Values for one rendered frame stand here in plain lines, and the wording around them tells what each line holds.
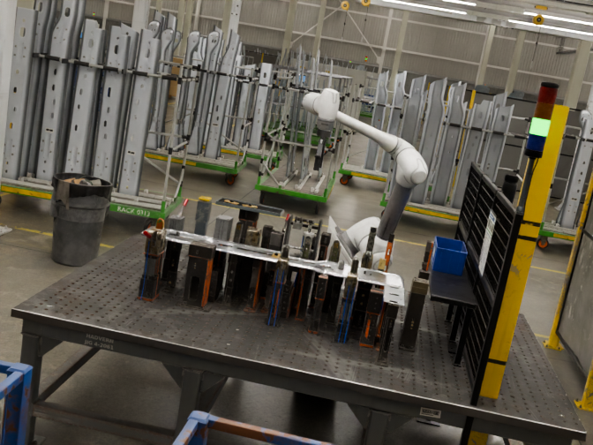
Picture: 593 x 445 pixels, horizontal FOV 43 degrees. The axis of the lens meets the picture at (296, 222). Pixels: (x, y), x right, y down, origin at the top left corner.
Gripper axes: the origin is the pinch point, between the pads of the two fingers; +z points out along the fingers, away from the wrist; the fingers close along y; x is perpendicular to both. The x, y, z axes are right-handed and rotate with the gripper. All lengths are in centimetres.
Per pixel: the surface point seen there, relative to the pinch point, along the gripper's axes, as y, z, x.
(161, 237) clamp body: 48, 42, -66
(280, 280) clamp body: 47, 52, -4
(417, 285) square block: 42, 42, 62
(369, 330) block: 48, 68, 43
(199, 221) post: -6, 44, -61
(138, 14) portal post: -565, -73, -310
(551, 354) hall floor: -213, 146, 202
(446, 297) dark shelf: 49, 43, 75
